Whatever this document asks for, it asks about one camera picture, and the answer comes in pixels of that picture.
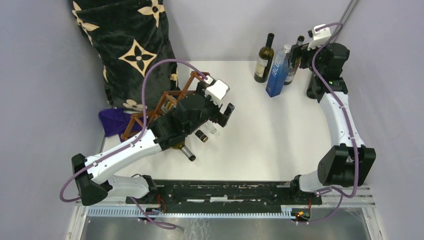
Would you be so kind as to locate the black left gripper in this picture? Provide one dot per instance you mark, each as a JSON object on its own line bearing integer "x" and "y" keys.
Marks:
{"x": 222, "y": 119}

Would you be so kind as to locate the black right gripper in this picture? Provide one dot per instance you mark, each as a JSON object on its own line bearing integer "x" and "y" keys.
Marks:
{"x": 298, "y": 51}

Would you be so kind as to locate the tall clear glass bottle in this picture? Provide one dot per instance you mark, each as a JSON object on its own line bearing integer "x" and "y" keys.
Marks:
{"x": 210, "y": 127}

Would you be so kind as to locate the blue square vodka bottle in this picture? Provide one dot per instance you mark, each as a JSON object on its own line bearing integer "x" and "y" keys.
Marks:
{"x": 278, "y": 72}

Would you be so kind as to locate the green wine bottle black cap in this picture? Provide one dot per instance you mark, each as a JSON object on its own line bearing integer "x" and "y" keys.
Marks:
{"x": 264, "y": 60}

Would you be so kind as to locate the clear liquor bottle black cap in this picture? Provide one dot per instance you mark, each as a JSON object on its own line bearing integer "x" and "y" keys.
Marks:
{"x": 202, "y": 136}

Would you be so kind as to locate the brown wooden wine rack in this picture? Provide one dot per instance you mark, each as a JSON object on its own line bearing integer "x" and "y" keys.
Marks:
{"x": 173, "y": 95}

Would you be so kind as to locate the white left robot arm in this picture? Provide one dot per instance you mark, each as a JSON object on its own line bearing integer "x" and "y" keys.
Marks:
{"x": 95, "y": 176}

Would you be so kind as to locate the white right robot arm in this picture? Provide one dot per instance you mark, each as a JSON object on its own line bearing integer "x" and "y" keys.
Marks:
{"x": 346, "y": 165}

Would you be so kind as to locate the green wine bottle grey cap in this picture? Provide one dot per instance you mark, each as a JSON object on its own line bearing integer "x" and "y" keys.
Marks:
{"x": 293, "y": 71}

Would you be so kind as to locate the purple cloth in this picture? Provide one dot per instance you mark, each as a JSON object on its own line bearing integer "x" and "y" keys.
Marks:
{"x": 114, "y": 121}

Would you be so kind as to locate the black floral plush blanket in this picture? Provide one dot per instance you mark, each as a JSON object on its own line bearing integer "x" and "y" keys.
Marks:
{"x": 131, "y": 37}

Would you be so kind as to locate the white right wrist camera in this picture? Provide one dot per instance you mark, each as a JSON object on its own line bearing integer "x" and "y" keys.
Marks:
{"x": 319, "y": 35}

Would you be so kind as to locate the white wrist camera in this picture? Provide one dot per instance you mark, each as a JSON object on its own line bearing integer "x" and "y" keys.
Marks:
{"x": 217, "y": 91}
{"x": 319, "y": 35}

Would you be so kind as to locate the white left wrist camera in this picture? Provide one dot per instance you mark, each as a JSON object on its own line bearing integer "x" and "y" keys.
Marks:
{"x": 217, "y": 91}

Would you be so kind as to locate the grey aluminium wall rail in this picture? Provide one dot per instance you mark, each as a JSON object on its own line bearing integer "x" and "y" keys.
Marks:
{"x": 349, "y": 10}

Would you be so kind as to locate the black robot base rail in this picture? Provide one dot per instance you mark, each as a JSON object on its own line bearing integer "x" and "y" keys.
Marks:
{"x": 227, "y": 197}

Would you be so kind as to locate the grey slotted cable duct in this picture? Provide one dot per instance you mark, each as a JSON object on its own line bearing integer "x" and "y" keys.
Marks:
{"x": 134, "y": 212}

